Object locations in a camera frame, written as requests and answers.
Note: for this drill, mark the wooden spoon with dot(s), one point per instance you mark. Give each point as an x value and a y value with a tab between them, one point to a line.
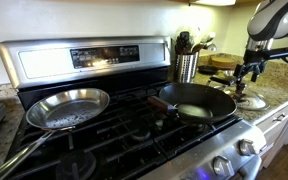
196	48

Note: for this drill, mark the silver lid with dark knob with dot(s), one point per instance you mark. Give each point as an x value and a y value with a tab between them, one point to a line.
254	102

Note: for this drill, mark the white kitchen cabinet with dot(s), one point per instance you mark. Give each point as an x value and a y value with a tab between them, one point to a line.
277	133

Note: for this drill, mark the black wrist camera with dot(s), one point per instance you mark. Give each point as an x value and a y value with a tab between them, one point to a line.
274	53

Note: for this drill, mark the perforated steel utensil holder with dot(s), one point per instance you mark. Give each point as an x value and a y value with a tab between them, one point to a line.
185	68

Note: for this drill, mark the stainless steel gas stove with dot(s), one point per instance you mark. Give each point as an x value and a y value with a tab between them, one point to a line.
117	133

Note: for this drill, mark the black kitchen utensil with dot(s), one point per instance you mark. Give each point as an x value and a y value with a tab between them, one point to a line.
184	43

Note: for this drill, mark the small black dish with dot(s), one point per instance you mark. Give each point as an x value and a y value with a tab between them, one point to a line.
208	70

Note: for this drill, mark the silver metal ladle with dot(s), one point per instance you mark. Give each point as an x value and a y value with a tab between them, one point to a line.
211	47

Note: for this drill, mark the silver steel frying pan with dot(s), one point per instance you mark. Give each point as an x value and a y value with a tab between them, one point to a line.
67	106

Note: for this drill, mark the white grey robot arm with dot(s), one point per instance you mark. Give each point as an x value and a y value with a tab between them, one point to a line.
274	20

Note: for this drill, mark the silver stove knob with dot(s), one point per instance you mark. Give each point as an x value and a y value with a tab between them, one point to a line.
223	165
247	147

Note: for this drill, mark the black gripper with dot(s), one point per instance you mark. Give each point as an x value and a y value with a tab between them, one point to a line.
254	62

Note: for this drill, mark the white kitchen utensil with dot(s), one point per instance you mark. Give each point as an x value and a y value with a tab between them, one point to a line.
206	37

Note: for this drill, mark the under-cabinet light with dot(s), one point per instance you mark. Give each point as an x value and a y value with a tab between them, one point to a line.
214	2

